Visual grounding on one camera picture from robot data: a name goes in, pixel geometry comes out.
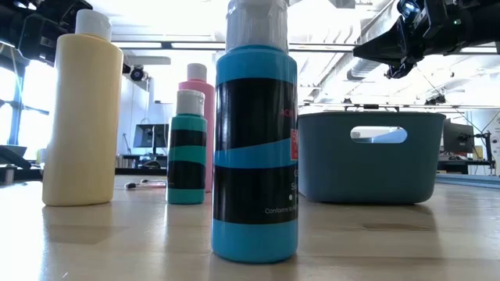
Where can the blue-grey plastic bin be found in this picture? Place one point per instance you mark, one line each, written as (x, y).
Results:
(332, 168)

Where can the round black ceiling camera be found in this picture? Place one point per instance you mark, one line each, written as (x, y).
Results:
(137, 73)

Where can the large yellow paint bottle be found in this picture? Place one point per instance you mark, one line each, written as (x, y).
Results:
(82, 117)

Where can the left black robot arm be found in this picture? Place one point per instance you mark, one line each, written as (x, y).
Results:
(11, 15)

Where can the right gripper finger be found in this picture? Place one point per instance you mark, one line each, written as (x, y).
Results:
(386, 47)

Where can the black pen on table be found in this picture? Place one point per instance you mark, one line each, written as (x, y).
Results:
(146, 185)

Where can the grey-blue bench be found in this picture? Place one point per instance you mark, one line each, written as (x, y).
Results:
(476, 181)

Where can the teal paint bottle black label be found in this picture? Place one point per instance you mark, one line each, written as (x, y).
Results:
(186, 156)

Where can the pink paint bottle white cap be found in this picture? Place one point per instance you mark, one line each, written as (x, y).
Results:
(209, 105)

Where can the dark office desk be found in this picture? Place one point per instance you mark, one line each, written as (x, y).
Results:
(453, 166)

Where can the silver ventilation duct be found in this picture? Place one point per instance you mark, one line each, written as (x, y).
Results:
(365, 70)

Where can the light blue paint bottle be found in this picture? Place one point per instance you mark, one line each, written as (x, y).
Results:
(254, 117)

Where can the black ceiling camera rig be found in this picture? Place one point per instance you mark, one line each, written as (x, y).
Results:
(398, 72)

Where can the black computer monitor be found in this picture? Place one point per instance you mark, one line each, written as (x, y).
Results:
(457, 136)
(142, 136)

